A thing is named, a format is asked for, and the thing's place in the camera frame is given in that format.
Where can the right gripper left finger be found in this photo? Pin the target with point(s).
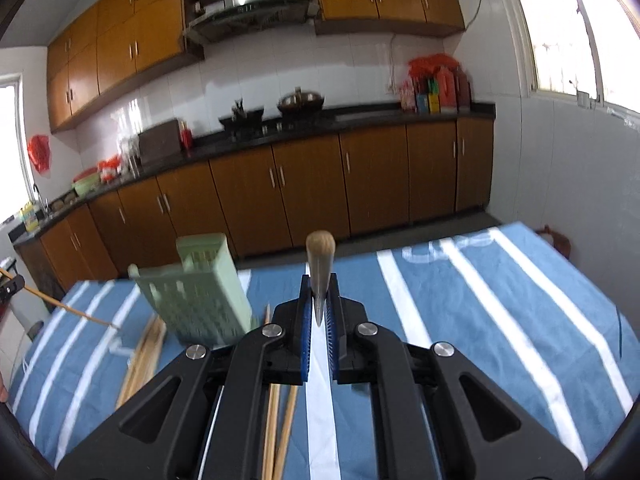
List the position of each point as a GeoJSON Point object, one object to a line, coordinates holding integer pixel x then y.
{"type": "Point", "coordinates": [203, 415]}

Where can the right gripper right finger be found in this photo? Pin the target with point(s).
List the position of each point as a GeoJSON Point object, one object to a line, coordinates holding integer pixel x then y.
{"type": "Point", "coordinates": [435, 414]}

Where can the lower wooden kitchen cabinets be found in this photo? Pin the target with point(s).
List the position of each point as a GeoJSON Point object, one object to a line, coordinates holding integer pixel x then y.
{"type": "Point", "coordinates": [268, 197]}

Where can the wooden kitchen cabinets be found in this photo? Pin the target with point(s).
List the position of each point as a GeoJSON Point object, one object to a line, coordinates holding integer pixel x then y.
{"type": "Point", "coordinates": [115, 45]}
{"type": "Point", "coordinates": [268, 197]}

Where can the black kitchen countertop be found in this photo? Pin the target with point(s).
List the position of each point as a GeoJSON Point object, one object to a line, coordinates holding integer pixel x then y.
{"type": "Point", "coordinates": [332, 120]}

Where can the upper wooden kitchen cabinets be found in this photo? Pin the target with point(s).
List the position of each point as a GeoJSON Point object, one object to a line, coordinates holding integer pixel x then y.
{"type": "Point", "coordinates": [115, 45]}

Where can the yellow dish soap bottle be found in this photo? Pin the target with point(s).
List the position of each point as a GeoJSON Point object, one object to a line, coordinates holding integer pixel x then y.
{"type": "Point", "coordinates": [29, 216]}

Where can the green perforated utensil holder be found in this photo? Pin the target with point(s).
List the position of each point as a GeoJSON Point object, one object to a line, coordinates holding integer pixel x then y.
{"type": "Point", "coordinates": [201, 298]}

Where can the green plastic basin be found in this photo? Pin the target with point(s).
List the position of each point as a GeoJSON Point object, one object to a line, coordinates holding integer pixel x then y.
{"type": "Point", "coordinates": [87, 181]}

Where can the blue white striped tablecloth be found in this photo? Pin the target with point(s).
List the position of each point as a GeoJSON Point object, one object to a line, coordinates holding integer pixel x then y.
{"type": "Point", "coordinates": [504, 297]}

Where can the red bag on counter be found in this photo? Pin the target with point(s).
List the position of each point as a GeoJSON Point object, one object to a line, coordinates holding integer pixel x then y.
{"type": "Point", "coordinates": [110, 168]}

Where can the dark brown cutting board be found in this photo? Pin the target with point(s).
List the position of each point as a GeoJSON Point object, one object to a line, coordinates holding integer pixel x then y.
{"type": "Point", "coordinates": [159, 142]}

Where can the red bottle on counter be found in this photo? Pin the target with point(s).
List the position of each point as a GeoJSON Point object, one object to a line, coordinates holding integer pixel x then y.
{"type": "Point", "coordinates": [186, 137]}

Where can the black wok left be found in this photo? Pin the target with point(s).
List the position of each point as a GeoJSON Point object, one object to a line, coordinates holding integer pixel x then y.
{"type": "Point", "coordinates": [242, 123]}

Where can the black wok with lid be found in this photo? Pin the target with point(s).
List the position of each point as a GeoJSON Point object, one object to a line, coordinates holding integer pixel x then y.
{"type": "Point", "coordinates": [301, 105]}

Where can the red condiment bottles group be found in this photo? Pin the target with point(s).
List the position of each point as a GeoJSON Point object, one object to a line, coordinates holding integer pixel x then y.
{"type": "Point", "coordinates": [435, 84]}

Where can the stainless range hood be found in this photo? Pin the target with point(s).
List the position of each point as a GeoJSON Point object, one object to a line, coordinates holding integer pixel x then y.
{"type": "Point", "coordinates": [250, 2]}

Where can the window on right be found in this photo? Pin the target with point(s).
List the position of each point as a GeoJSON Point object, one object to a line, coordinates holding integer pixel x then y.
{"type": "Point", "coordinates": [588, 49]}

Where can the red plastic bag on wall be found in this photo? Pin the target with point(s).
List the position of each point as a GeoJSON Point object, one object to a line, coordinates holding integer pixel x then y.
{"type": "Point", "coordinates": [39, 154]}

